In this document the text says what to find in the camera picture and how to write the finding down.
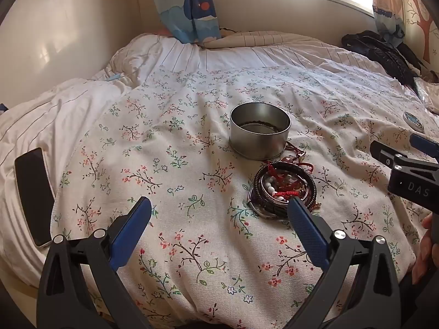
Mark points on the round metal tin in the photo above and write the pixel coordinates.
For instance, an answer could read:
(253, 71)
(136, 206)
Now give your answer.
(257, 144)

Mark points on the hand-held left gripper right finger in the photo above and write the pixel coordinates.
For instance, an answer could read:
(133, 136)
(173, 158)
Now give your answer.
(307, 233)

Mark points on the floral blanket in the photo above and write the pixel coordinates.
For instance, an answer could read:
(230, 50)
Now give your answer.
(192, 178)

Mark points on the person's dark pants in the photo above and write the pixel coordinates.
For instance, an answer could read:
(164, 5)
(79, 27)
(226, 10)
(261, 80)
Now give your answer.
(422, 301)

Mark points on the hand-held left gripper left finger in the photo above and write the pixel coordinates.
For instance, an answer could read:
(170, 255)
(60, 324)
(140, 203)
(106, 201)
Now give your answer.
(132, 233)

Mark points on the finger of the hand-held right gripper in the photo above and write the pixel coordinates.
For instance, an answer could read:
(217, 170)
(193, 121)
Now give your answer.
(382, 150)
(423, 143)

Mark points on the clear plastic bag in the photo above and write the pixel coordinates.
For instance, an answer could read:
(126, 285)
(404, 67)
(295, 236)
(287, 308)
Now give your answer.
(428, 96)

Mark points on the whale print curtain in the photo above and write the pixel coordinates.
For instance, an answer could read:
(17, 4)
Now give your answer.
(387, 10)
(199, 7)

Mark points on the tree wall decal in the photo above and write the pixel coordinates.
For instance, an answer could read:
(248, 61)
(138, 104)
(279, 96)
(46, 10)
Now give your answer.
(427, 27)

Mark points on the black smartphone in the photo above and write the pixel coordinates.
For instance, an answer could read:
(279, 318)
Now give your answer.
(32, 192)

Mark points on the small blue object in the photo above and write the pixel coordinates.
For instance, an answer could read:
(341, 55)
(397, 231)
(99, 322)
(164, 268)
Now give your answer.
(2, 108)

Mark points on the beige quilted bedspread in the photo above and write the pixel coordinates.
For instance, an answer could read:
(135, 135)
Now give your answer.
(267, 39)

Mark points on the person's right hand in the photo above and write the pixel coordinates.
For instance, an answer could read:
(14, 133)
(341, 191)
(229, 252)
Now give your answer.
(423, 260)

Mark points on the round tin lid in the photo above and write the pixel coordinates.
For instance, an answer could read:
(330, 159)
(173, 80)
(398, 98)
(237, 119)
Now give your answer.
(413, 121)

